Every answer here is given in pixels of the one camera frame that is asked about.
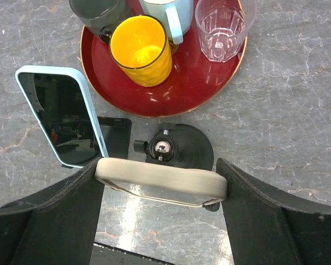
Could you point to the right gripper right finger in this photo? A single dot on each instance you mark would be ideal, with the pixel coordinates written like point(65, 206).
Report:
point(267, 225)

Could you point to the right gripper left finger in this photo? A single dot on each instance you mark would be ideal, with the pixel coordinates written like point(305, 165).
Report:
point(55, 225)

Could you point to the beige case phone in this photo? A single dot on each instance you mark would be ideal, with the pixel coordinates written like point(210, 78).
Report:
point(191, 181)

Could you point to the black round-base phone stand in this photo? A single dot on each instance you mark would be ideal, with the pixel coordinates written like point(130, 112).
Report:
point(181, 146)

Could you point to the blue case phone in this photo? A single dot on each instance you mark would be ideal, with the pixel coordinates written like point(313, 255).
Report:
point(60, 100)

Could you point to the black folding phone stand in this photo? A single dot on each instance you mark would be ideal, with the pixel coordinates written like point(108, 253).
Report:
point(116, 138)

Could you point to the red round tray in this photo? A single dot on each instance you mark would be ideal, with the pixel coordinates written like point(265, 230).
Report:
point(193, 81)

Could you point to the yellow mug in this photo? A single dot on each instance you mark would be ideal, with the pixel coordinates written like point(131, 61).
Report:
point(139, 46)

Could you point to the clear glass cup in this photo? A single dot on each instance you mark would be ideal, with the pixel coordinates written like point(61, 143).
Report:
point(223, 26)

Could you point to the dark green mug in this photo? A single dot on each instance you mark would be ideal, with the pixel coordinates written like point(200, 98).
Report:
point(101, 17)

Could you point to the light blue mug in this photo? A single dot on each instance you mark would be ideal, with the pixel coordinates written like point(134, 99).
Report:
point(175, 15)

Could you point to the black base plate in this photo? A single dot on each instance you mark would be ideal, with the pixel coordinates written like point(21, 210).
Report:
point(104, 254)

